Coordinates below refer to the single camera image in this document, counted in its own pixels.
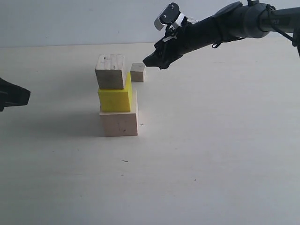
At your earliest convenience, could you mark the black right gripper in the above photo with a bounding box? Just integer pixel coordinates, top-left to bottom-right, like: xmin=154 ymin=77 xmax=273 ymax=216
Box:
xmin=142 ymin=22 xmax=211 ymax=69

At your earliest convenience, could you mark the small plain wooden cube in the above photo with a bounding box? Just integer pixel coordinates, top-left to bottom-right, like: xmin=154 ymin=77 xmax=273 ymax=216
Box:
xmin=130 ymin=62 xmax=145 ymax=82

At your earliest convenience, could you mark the medium plain wooden cube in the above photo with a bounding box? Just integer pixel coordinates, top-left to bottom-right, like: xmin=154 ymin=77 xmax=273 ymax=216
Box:
xmin=95 ymin=54 xmax=126 ymax=90

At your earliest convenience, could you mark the yellow painted wooden cube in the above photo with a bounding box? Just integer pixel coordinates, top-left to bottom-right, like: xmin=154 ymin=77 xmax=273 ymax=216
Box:
xmin=97 ymin=72 xmax=133 ymax=113

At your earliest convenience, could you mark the large plain wooden cube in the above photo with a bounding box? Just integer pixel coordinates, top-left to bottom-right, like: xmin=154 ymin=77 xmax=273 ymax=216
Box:
xmin=99 ymin=89 xmax=139 ymax=137

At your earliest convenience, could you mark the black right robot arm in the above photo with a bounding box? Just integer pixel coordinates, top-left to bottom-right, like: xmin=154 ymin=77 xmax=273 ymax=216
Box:
xmin=142 ymin=0 xmax=300 ymax=69

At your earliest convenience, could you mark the black grey right wrist camera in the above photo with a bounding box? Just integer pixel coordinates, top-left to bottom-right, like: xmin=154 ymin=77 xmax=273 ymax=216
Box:
xmin=153 ymin=2 xmax=185 ymax=31

